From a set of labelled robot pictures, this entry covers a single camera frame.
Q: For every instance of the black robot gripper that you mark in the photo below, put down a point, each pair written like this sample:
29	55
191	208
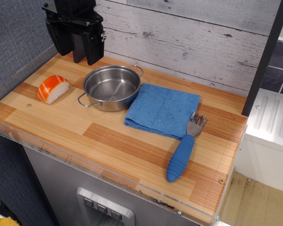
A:
81	12

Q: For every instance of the stainless steel pot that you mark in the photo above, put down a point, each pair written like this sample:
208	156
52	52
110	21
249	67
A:
111	88

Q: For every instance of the blue cloth napkin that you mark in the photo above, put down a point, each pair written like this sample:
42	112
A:
162	111

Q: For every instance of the salmon sushi toy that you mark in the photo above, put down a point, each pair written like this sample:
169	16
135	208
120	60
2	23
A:
52	88

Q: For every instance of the clear acrylic edge guard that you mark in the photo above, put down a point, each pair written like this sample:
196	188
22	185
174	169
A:
179	208

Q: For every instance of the grey toy fridge cabinet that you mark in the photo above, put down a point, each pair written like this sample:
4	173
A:
60	180

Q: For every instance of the silver dispenser button panel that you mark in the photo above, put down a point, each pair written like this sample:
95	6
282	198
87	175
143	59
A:
100	211

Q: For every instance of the yellow object bottom left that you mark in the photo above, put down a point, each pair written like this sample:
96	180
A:
8	222

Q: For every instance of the white toy sink unit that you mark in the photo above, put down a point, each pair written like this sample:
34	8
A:
260	156

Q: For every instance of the black vertical post left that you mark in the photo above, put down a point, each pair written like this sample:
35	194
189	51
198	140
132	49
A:
78	52

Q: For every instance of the black vertical post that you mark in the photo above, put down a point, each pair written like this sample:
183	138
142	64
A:
263	64
78	52

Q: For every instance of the blue handled metal fork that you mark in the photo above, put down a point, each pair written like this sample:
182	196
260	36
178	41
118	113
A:
181	156

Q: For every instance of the black vertical post right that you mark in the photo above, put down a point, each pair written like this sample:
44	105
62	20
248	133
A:
263	64

